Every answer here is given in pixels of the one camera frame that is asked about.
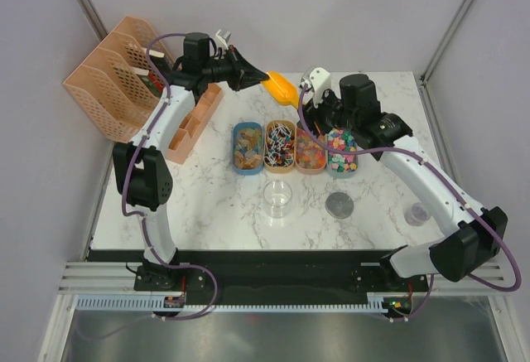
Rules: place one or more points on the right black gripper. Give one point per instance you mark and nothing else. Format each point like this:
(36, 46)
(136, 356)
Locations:
(314, 114)

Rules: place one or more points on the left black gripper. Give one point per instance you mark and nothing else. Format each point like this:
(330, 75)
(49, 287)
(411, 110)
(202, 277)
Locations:
(243, 74)

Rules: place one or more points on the pink gummy tray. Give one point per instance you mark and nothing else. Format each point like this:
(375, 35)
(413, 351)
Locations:
(310, 158)

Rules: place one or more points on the light blue star candy tray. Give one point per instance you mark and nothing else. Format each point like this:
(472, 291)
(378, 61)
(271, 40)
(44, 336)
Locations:
(340, 165)

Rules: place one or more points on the yellow plastic scoop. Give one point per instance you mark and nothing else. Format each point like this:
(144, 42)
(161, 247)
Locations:
(281, 90)

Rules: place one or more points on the tan lollipop tray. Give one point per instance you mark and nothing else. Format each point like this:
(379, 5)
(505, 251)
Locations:
(279, 152)

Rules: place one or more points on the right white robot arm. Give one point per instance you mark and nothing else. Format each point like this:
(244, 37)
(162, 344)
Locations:
(471, 233)

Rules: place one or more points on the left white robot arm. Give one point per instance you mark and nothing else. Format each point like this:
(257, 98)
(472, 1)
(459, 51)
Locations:
(142, 176)

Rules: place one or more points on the peach desk organizer tray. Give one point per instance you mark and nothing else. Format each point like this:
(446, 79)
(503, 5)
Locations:
(194, 124)

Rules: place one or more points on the books in file rack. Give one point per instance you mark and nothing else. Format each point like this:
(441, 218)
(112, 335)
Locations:
(153, 80)

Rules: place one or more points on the grey metal jar lid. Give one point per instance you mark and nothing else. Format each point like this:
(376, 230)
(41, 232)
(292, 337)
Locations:
(339, 205)

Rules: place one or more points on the clear glass jar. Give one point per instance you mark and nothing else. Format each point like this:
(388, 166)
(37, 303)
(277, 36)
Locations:
(277, 201)

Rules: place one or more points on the peach file organizer rack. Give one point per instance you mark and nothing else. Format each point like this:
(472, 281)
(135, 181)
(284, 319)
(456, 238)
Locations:
(115, 84)

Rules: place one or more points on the small purple candy cup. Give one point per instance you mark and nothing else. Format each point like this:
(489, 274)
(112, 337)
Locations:
(417, 214)

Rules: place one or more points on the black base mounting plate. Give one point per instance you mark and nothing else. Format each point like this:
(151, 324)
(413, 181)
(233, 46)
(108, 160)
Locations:
(230, 276)

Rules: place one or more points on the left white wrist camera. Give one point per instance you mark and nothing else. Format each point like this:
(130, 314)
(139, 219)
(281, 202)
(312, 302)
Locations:
(221, 38)

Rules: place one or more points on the white slotted cable duct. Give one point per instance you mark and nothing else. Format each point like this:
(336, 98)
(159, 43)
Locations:
(164, 304)

